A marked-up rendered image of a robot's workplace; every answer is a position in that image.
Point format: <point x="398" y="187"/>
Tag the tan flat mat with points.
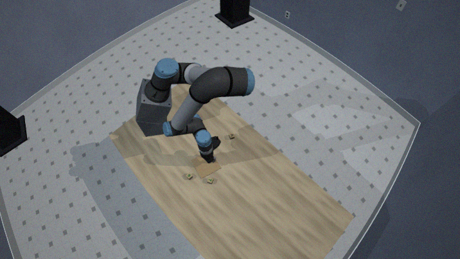
<point x="203" y="168"/>

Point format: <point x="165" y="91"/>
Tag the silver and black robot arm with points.
<point x="206" y="84"/>

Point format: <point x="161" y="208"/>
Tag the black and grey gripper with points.
<point x="208" y="156"/>

